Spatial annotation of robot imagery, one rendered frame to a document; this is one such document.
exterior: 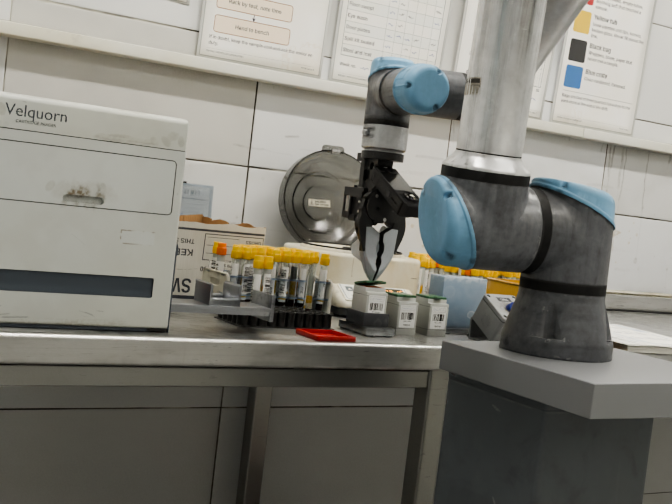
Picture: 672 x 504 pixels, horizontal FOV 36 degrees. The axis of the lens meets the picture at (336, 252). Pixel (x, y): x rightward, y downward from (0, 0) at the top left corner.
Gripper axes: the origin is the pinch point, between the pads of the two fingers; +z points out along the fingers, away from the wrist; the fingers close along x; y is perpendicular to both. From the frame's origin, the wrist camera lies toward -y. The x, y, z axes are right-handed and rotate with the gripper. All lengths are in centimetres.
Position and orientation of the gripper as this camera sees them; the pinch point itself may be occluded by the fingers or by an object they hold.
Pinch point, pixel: (375, 273)
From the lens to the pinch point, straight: 169.8
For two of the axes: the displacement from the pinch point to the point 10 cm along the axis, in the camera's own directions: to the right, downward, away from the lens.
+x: -8.6, -0.7, -5.0
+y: -5.0, -1.0, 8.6
